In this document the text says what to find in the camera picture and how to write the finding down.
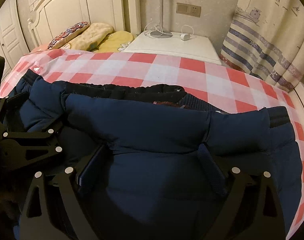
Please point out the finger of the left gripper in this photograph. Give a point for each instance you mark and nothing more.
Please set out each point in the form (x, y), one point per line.
(42, 145)
(10, 119)

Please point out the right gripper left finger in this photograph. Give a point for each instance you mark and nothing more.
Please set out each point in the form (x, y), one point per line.
(64, 206)

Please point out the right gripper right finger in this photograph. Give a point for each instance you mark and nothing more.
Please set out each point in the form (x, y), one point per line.
(243, 200)

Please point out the navy blue puffer jacket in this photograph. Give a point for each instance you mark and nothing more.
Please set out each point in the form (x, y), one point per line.
(157, 182)

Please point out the white wardrobe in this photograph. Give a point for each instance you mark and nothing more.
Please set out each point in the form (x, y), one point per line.
(12, 42)

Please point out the patterned decorative pillow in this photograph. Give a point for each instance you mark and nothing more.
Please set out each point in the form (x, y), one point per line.
(67, 35)

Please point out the cream yellow pillow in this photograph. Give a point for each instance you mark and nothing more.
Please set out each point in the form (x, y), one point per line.
(90, 38)

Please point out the red white checkered bed cover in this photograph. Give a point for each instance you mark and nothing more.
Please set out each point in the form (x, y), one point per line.
(228, 89)

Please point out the slim silver desk lamp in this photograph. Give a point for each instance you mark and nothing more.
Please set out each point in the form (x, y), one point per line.
(158, 30)

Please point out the white wooden headboard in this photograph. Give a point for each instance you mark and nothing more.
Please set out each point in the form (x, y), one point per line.
(54, 16)

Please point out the white nightstand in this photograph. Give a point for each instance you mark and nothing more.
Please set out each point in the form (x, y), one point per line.
(196, 48)

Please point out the nautical print curtain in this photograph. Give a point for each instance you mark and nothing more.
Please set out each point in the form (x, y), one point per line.
(266, 40)

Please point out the white charger with cable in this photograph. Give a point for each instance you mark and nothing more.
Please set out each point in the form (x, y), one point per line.
(185, 36)

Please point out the wall switch socket panel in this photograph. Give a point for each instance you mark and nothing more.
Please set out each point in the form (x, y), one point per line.
(188, 9)

